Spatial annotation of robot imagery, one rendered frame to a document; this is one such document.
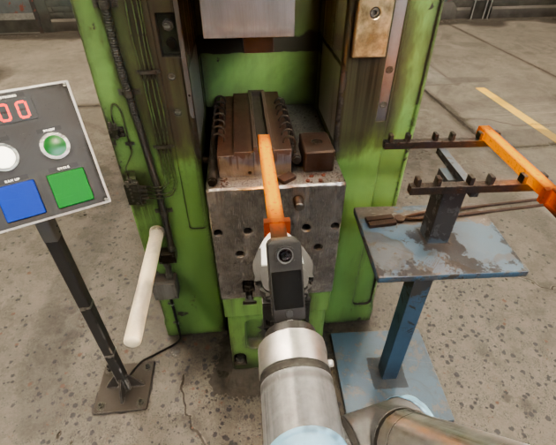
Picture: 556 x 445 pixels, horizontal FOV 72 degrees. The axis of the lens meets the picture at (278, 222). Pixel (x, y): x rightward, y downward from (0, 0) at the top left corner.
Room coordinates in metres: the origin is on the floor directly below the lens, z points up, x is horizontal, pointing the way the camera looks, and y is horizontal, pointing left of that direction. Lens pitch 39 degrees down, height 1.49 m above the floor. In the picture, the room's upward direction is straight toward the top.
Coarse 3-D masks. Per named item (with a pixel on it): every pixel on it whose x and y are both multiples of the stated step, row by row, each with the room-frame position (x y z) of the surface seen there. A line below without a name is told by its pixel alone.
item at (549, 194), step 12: (492, 132) 0.93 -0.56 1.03; (492, 144) 0.89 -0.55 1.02; (504, 144) 0.87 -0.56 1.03; (504, 156) 0.83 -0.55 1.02; (516, 156) 0.80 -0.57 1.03; (516, 168) 0.77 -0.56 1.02; (528, 168) 0.75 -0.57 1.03; (528, 180) 0.72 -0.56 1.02; (540, 180) 0.70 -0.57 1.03; (540, 192) 0.67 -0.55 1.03; (552, 192) 0.66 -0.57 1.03; (552, 204) 0.64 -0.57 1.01
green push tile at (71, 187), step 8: (80, 168) 0.74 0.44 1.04; (48, 176) 0.71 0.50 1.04; (56, 176) 0.71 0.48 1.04; (64, 176) 0.72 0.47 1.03; (72, 176) 0.73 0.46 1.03; (80, 176) 0.73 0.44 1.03; (56, 184) 0.70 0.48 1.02; (64, 184) 0.71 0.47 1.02; (72, 184) 0.72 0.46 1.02; (80, 184) 0.72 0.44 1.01; (88, 184) 0.73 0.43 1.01; (56, 192) 0.69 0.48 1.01; (64, 192) 0.70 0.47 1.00; (72, 192) 0.70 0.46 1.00; (80, 192) 0.71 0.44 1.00; (88, 192) 0.72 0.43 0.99; (56, 200) 0.68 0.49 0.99; (64, 200) 0.69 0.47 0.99; (72, 200) 0.69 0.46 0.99; (80, 200) 0.70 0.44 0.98
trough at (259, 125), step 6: (252, 96) 1.30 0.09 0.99; (258, 96) 1.30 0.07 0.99; (252, 102) 1.25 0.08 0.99; (258, 102) 1.25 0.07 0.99; (252, 108) 1.18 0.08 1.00; (258, 108) 1.20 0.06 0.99; (258, 114) 1.16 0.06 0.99; (264, 114) 1.13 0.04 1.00; (258, 120) 1.11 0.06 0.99; (264, 120) 1.11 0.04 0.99; (258, 126) 1.07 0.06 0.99; (264, 126) 1.07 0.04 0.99; (258, 132) 1.03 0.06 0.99; (264, 132) 1.03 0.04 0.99; (258, 144) 0.96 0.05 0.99; (258, 150) 0.92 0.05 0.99
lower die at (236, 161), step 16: (224, 96) 1.32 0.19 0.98; (240, 96) 1.29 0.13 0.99; (272, 96) 1.29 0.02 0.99; (240, 112) 1.16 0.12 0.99; (272, 112) 1.16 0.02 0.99; (224, 128) 1.07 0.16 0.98; (240, 128) 1.05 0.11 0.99; (272, 128) 1.04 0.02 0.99; (224, 144) 0.97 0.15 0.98; (240, 144) 0.95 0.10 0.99; (256, 144) 0.93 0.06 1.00; (272, 144) 0.93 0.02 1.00; (288, 144) 0.95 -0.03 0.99; (224, 160) 0.90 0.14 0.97; (240, 160) 0.91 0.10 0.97; (256, 160) 0.91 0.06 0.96; (288, 160) 0.92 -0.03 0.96; (224, 176) 0.90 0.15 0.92; (240, 176) 0.91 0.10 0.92
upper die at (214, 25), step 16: (208, 0) 0.90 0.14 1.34; (224, 0) 0.91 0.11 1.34; (240, 0) 0.91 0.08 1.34; (256, 0) 0.91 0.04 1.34; (272, 0) 0.91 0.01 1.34; (288, 0) 0.92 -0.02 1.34; (208, 16) 0.90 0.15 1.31; (224, 16) 0.91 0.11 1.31; (240, 16) 0.91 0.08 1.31; (256, 16) 0.91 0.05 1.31; (272, 16) 0.91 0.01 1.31; (288, 16) 0.92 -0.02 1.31; (208, 32) 0.90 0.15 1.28; (224, 32) 0.90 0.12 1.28; (240, 32) 0.91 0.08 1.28; (256, 32) 0.91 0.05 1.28; (272, 32) 0.91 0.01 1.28; (288, 32) 0.92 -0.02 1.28
